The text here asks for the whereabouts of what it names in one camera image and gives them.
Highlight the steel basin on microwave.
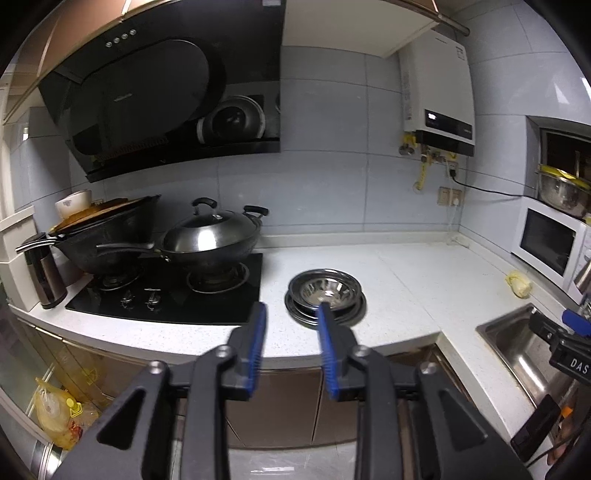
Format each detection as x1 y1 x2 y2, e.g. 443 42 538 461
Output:
537 165 590 219

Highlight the medium steel bowl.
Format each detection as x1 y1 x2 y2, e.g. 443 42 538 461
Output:
301 278 351 307

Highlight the steel kitchen sink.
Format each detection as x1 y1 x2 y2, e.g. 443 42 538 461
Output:
476 304 576 438

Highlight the white ceramic bowl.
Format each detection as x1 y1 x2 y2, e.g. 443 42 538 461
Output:
55 189 92 220

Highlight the white upper cabinet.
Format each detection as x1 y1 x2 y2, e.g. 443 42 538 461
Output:
283 0 440 58

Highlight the black range hood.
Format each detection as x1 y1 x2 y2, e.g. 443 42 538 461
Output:
36 0 286 183

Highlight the yellow napa cabbage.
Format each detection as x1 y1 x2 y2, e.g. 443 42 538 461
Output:
505 270 533 299

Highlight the black gas stove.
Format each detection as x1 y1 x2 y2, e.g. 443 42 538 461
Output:
65 253 263 326

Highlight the black cast iron pan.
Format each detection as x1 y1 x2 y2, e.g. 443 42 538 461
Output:
53 195 160 273

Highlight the large steel bowl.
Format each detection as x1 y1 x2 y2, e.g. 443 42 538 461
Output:
287 269 363 310

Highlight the white power cable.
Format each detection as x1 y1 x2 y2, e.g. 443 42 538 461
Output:
445 202 463 245

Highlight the wooden cutting board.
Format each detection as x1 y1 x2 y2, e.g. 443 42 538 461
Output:
49 198 139 235

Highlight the white microwave oven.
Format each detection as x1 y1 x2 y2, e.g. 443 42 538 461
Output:
511 197 590 304

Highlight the white gas water heater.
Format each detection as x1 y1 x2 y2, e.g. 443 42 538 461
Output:
399 30 476 156

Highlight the yellow plastic bag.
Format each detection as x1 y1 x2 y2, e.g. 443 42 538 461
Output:
33 378 100 450

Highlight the large steel plate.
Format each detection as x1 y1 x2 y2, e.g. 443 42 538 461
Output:
283 293 367 330

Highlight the black wok with lid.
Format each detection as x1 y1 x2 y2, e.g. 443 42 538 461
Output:
96 197 270 272

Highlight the steel electric kettle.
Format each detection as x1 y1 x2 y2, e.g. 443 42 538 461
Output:
16 232 67 309

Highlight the beige wall socket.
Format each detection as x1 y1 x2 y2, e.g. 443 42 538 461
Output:
437 187 463 207

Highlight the upper wall socket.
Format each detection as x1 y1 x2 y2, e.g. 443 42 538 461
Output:
446 160 458 180

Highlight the black power cable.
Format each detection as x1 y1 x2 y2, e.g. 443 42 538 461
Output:
450 168 528 199

